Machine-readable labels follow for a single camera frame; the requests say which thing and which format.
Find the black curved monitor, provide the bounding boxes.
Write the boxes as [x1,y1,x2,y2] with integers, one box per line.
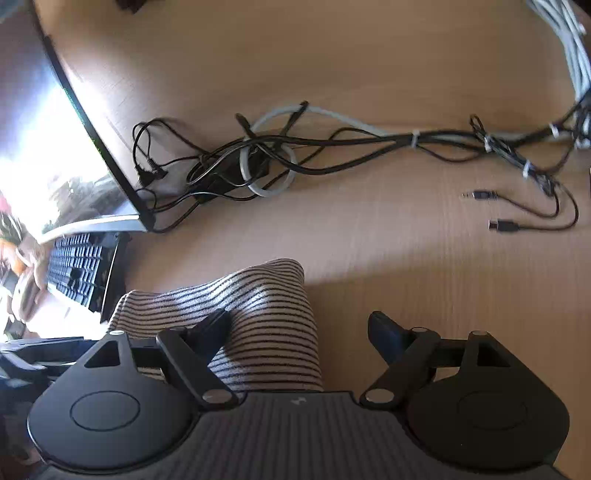
[1,1,154,243]

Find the black audio jack cable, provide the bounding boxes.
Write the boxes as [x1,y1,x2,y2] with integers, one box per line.
[460,181,561,219]

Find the beige striped knit garment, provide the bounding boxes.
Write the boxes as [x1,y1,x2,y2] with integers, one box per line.
[108,259,324,393]

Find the grey looped cable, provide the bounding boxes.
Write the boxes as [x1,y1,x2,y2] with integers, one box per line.
[238,104,417,199]

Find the black usb plug cable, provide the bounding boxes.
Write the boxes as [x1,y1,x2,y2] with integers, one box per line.
[488,188,580,234]

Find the black keyboard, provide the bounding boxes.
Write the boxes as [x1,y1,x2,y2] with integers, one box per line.
[46,232,130,323]

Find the black cable bundle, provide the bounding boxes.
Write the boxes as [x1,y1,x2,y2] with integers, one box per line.
[131,87,591,234]

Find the white coiled cable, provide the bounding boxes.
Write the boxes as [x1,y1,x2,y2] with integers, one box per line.
[523,0,591,107]

